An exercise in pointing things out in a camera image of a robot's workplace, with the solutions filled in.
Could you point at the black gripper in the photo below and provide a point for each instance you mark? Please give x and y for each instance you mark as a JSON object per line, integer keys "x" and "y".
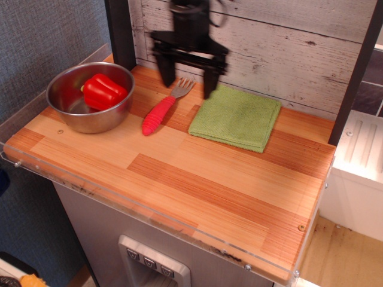
{"x": 189, "y": 43}

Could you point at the green cloth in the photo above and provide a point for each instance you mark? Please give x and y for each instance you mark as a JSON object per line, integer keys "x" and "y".
{"x": 236, "y": 118}

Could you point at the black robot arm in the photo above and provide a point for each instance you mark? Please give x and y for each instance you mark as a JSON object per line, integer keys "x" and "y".
{"x": 191, "y": 6}

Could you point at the clear acrylic edge guard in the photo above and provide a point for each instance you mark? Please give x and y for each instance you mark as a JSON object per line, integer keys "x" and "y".
{"x": 254, "y": 210}

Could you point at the red toy bell pepper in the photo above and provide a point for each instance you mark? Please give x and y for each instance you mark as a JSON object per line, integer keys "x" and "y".
{"x": 101, "y": 93}

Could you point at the stainless steel bowl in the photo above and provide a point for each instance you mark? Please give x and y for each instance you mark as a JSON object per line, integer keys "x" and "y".
{"x": 65, "y": 96}

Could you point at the grey toy fridge cabinet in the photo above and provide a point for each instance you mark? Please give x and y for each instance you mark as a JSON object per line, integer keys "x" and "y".
{"x": 98, "y": 228}

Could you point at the silver dispenser panel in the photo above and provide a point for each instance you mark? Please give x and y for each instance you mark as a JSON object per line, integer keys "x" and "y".
{"x": 146, "y": 266}

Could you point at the white toy sink unit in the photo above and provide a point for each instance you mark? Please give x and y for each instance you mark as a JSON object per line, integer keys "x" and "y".
{"x": 353, "y": 194}

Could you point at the yellow object at corner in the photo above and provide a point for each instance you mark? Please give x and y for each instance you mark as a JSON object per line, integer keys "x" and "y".
{"x": 30, "y": 280}

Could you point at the red-handled metal fork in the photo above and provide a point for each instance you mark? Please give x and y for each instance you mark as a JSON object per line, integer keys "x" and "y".
{"x": 155, "y": 117}

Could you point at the dark left vertical post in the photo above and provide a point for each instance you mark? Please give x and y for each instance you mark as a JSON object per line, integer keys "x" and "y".
{"x": 121, "y": 33}

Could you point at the dark vertical post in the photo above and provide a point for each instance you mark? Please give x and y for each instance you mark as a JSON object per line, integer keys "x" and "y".
{"x": 121, "y": 33}
{"x": 360, "y": 67}

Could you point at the dark right vertical post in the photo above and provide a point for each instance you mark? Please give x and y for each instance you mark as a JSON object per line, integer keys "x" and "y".
{"x": 360, "y": 67}

